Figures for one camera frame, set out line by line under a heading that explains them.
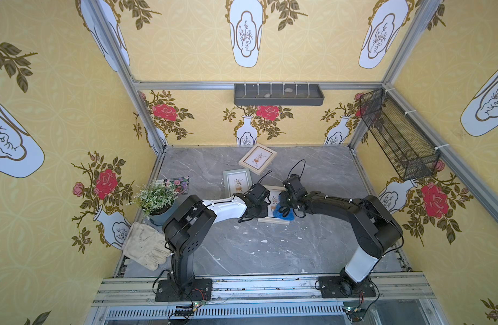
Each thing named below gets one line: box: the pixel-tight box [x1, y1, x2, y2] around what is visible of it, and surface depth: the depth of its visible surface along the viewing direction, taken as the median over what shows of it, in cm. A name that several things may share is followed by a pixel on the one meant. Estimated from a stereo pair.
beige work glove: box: [122, 221, 171, 271], surface depth 85 cm
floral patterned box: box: [163, 175, 190, 195], surface depth 106 cm
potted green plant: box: [125, 179, 179, 226], surface depth 80 cm
